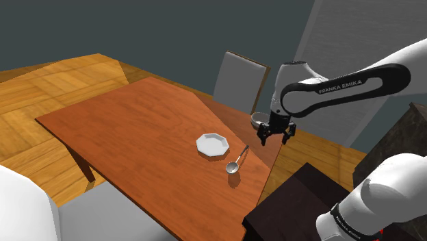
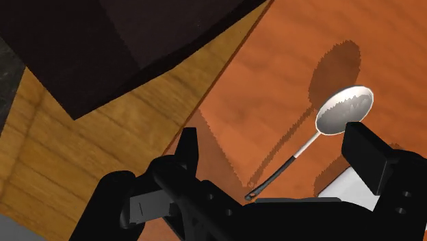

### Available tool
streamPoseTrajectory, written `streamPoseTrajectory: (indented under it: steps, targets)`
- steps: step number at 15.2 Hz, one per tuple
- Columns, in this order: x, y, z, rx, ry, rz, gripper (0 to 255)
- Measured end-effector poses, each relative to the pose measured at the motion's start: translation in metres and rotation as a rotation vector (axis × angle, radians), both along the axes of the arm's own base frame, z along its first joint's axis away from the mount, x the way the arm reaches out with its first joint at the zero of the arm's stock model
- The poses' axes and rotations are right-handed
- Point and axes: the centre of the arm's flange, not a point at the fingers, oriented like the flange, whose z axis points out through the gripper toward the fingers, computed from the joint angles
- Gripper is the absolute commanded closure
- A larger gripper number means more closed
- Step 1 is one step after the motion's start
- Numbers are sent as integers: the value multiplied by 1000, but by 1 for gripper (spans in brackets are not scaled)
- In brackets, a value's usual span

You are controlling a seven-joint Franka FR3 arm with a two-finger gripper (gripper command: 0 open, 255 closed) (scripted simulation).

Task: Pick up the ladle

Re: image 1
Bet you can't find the dark brown cabinet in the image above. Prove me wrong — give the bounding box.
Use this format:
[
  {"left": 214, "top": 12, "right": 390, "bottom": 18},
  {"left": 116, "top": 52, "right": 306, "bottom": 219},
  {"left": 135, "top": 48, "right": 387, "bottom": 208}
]
[{"left": 352, "top": 101, "right": 427, "bottom": 188}]

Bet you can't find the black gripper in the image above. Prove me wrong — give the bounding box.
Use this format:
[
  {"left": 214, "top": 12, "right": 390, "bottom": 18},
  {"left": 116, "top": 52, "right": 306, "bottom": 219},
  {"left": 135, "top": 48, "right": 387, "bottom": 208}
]
[{"left": 256, "top": 111, "right": 298, "bottom": 147}]

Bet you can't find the white upholstered chair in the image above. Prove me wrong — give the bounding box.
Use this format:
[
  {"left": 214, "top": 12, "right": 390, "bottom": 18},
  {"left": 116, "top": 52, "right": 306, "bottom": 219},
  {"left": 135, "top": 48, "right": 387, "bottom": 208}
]
[{"left": 0, "top": 164, "right": 179, "bottom": 241}]

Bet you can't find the silver ladle spoon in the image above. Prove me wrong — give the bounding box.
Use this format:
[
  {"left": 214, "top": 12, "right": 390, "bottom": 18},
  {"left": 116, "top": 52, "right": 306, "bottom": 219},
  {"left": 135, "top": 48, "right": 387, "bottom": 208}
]
[{"left": 225, "top": 144, "right": 250, "bottom": 175}]

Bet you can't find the white octagonal plate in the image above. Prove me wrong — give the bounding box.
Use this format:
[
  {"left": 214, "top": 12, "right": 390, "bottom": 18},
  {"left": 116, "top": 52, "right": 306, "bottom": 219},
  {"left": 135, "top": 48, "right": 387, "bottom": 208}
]
[{"left": 195, "top": 133, "right": 231, "bottom": 157}]

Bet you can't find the brown wooden table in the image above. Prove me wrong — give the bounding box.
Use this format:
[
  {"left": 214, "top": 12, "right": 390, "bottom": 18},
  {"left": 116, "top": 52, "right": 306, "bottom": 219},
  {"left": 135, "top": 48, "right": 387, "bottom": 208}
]
[{"left": 34, "top": 76, "right": 285, "bottom": 241}]

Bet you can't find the grey door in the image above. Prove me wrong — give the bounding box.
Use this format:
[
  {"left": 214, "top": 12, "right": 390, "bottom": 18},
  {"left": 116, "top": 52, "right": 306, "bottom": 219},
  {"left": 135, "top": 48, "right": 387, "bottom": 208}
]
[{"left": 292, "top": 0, "right": 427, "bottom": 149}]

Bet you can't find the grey chair with wooden frame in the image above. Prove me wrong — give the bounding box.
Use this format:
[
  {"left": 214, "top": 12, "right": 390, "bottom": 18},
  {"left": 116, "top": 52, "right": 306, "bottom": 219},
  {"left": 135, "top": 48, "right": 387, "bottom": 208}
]
[{"left": 212, "top": 49, "right": 272, "bottom": 116}]

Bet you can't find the white bowl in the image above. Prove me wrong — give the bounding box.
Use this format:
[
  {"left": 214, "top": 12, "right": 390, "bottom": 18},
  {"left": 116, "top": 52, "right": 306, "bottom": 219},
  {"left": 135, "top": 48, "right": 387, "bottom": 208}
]
[{"left": 250, "top": 112, "right": 272, "bottom": 131}]

